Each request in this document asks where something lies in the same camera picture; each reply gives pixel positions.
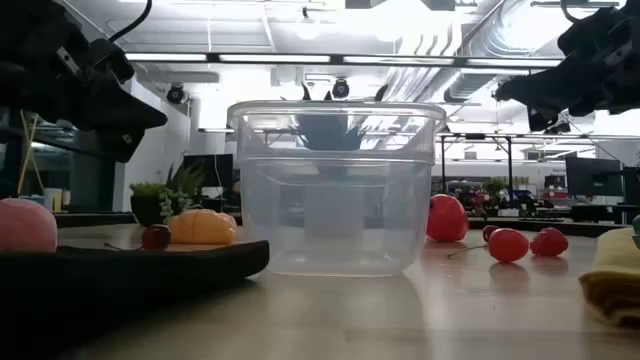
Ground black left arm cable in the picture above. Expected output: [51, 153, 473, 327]
[108, 0, 154, 44]

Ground red toy tomato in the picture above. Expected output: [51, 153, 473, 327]
[426, 193, 470, 244]

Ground black metal stand frame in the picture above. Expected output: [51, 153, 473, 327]
[439, 132, 515, 209]

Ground black computer monitor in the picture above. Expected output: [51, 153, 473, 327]
[565, 157, 624, 206]
[182, 153, 235, 201]

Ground long ceiling light bar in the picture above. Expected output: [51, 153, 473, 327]
[124, 51, 564, 70]

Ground trailing succulent in dark pot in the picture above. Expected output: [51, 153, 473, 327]
[128, 162, 207, 227]

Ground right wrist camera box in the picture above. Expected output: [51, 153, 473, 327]
[527, 106, 562, 133]

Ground red toy raspberry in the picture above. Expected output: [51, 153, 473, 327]
[529, 227, 570, 258]

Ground pale wooden sticks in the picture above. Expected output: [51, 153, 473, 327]
[17, 112, 47, 196]

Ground orange toy pumpkin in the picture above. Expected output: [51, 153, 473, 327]
[168, 208, 238, 246]

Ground clear plastic container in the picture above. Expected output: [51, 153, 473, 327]
[227, 99, 448, 279]

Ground yellow folded cloth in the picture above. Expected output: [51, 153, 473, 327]
[578, 227, 640, 330]

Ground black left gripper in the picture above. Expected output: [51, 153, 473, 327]
[0, 0, 169, 164]

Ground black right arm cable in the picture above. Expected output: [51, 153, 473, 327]
[559, 0, 584, 24]

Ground pink toy peach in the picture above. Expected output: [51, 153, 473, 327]
[0, 197, 59, 253]

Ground snake plant in white pot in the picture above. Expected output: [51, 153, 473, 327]
[279, 82, 391, 241]

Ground black folded cloth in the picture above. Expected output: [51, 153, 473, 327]
[0, 238, 270, 351]

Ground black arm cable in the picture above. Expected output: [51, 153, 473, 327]
[559, 0, 584, 24]
[108, 0, 154, 44]

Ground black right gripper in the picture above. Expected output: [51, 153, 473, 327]
[494, 0, 640, 119]

